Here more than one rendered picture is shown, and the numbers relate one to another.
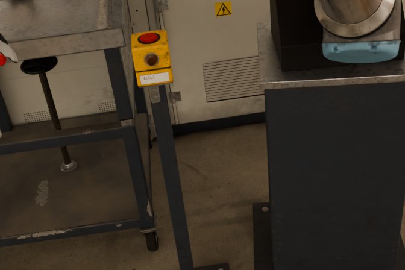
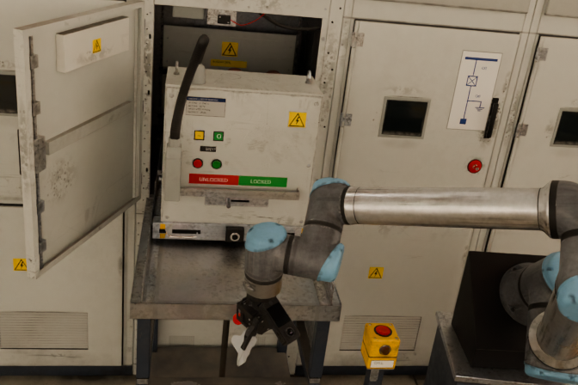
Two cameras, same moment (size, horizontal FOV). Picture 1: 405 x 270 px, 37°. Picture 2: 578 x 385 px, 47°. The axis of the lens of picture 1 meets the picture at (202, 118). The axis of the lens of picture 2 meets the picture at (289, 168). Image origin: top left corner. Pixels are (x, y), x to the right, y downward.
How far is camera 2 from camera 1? 80 cm
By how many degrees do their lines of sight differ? 14
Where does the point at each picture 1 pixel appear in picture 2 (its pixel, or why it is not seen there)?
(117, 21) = (335, 299)
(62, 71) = not seen: hidden behind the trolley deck
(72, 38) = (299, 308)
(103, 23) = (324, 300)
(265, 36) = (447, 327)
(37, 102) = (187, 327)
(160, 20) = not seen: hidden behind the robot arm
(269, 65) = (458, 358)
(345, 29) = (554, 362)
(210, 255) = not seen: outside the picture
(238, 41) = (381, 301)
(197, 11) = (353, 271)
